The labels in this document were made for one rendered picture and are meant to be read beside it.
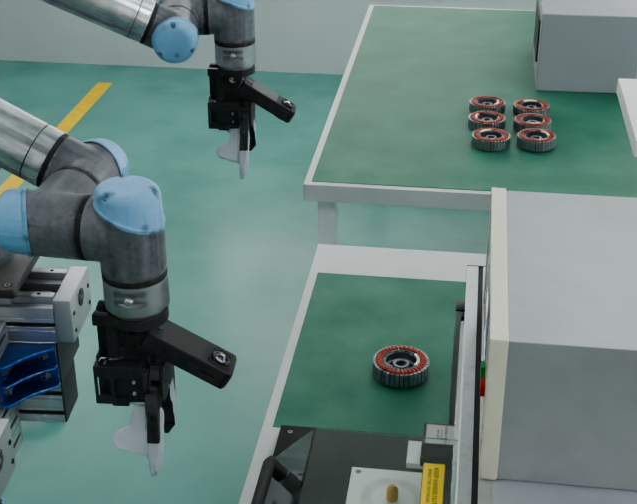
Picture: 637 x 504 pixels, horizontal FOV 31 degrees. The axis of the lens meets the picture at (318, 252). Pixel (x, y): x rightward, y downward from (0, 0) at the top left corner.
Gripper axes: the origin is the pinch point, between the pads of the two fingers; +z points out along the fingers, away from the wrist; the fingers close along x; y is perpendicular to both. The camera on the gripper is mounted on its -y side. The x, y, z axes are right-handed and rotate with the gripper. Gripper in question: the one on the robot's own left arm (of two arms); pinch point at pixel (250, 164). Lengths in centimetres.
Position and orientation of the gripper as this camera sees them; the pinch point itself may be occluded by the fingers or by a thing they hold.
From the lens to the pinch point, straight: 222.8
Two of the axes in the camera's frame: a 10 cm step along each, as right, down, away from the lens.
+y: -10.0, -0.3, 0.6
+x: -0.6, 4.6, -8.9
